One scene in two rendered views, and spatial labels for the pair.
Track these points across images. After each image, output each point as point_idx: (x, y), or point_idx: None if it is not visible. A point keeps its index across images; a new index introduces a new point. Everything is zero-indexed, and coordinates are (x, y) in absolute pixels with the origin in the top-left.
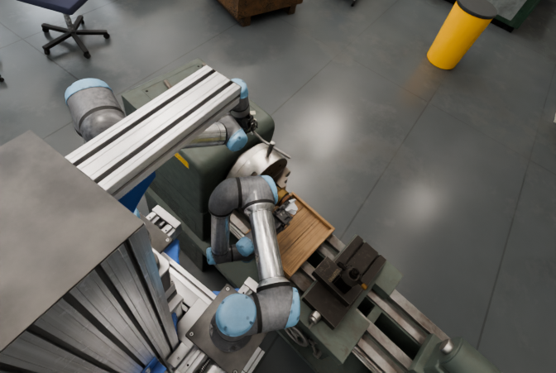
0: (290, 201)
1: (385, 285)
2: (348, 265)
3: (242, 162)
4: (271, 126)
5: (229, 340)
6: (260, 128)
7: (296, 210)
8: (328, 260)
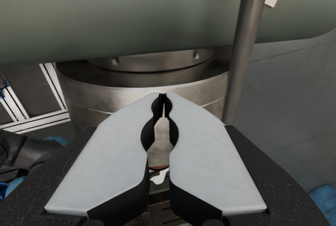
0: (162, 172)
1: None
2: (166, 211)
3: (111, 106)
4: (307, 37)
5: None
6: (276, 30)
7: (158, 184)
8: (145, 216)
